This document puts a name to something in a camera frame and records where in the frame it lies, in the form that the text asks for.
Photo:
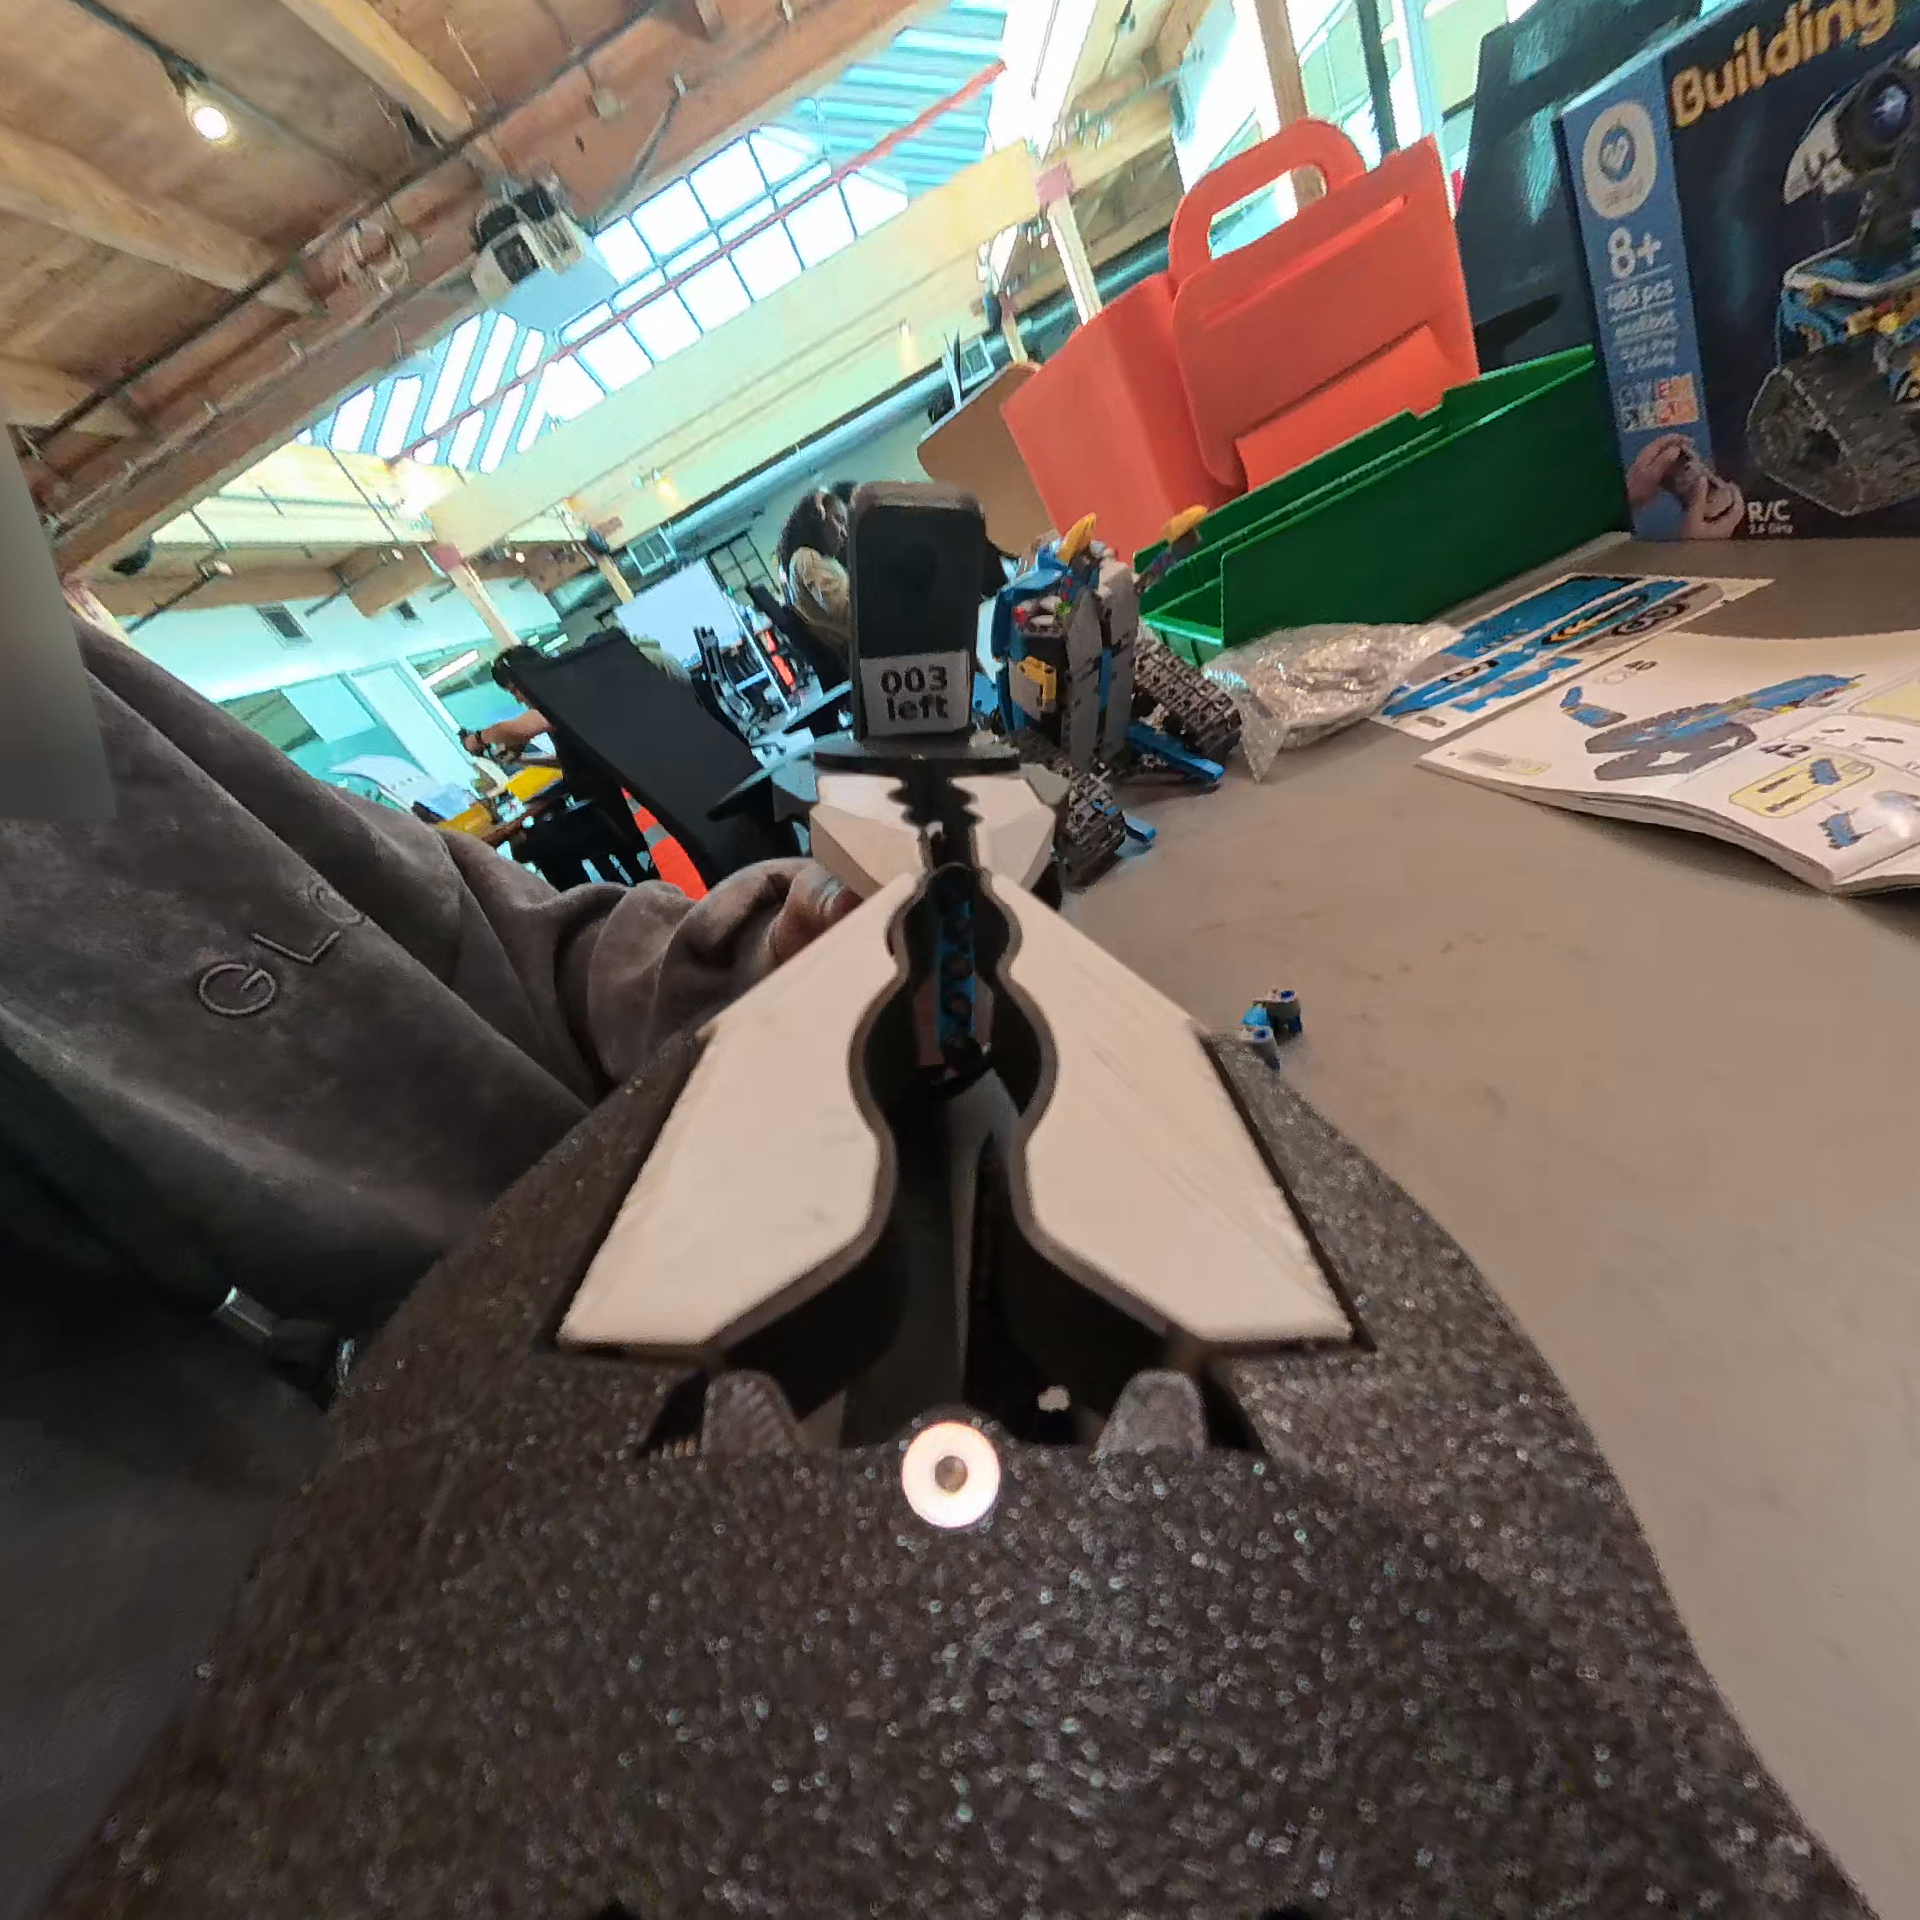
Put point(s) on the building instruction booklet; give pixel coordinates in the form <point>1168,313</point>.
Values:
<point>1725,750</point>

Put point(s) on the building set box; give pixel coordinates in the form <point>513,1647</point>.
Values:
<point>1771,271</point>

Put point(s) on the orange safety cone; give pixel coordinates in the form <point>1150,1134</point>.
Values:
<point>668,849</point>

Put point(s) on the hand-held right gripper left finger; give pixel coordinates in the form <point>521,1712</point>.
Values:
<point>734,1170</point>

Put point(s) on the clear plastic bag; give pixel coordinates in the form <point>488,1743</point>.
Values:
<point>1319,674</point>

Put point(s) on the black office chair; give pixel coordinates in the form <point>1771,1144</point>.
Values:
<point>630,734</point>

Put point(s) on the round ceiling light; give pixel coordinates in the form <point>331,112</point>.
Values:
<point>207,118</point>

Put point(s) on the dark upright panel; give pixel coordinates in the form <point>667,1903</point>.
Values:
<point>1516,194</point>

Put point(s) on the glass skylight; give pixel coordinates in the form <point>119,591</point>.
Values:
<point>704,255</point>

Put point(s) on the person's left hand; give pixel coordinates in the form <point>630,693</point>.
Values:
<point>811,916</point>

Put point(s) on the blue tracked toy robot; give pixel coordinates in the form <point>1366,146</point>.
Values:
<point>1080,662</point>

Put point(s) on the white ceiling unit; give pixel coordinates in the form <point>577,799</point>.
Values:
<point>525,240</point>

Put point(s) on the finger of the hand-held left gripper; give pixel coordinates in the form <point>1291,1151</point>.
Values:
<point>862,833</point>
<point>1014,825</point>

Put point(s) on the tan wooden board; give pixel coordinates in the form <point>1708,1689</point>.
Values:
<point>967,436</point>

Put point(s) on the black badge reel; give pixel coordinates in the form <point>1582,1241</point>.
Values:
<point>263,1320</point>

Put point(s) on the green plastic bin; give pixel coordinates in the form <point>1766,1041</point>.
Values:
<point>1349,524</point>

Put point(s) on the blue printed sticker sheet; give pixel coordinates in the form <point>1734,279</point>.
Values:
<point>1529,646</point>

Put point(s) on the blue five-hole beam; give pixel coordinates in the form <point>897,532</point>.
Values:
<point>960,983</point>

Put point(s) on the person's dark trousers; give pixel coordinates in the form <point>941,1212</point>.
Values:
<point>91,1650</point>

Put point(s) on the orange plastic carry case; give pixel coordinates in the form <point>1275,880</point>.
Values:
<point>1277,329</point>

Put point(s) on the grey and blue connector assembly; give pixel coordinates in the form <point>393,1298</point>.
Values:
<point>1272,1022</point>

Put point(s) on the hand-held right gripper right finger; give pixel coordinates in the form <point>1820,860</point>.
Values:
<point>1172,1184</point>

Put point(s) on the person's left forearm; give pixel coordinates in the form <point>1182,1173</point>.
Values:
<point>630,961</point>

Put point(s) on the grey desk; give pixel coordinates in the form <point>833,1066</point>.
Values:
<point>1576,1200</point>

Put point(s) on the person's grey hoodie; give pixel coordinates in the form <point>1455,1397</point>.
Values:
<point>224,974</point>

